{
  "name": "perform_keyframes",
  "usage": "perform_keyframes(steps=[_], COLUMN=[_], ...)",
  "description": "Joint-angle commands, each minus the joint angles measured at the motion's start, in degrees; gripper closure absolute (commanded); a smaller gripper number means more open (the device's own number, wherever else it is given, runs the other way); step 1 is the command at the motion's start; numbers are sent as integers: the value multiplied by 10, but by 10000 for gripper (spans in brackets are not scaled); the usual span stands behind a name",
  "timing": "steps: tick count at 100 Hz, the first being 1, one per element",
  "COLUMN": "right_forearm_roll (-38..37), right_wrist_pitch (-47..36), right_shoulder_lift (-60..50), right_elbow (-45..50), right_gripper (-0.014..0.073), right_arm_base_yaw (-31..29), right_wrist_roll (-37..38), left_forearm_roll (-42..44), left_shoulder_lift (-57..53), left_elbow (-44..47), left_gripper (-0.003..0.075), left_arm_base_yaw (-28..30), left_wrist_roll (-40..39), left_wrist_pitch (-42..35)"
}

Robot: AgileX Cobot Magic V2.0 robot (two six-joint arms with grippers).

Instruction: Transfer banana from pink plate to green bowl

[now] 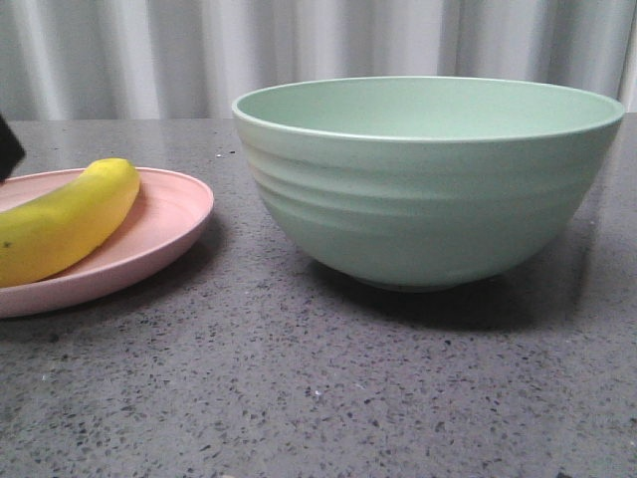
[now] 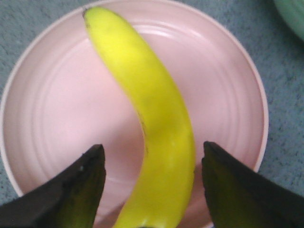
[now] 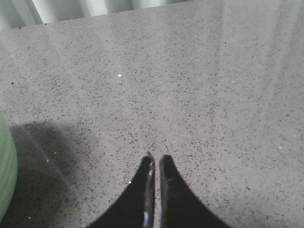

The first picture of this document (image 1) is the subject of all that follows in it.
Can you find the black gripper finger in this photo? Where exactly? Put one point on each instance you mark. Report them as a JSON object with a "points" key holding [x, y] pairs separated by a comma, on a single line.
{"points": [[11, 150]]}

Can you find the yellow banana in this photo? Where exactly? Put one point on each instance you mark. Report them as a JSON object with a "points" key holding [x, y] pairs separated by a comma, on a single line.
{"points": [[52, 232]]}

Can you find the pink plate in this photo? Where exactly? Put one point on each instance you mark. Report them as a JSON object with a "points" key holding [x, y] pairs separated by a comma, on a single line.
{"points": [[168, 216]]}

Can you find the green ribbed bowl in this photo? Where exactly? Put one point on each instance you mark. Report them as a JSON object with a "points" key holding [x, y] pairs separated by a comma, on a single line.
{"points": [[415, 183]]}

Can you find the white vertical blinds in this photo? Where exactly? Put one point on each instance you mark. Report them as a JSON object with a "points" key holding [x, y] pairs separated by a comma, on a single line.
{"points": [[148, 60]]}

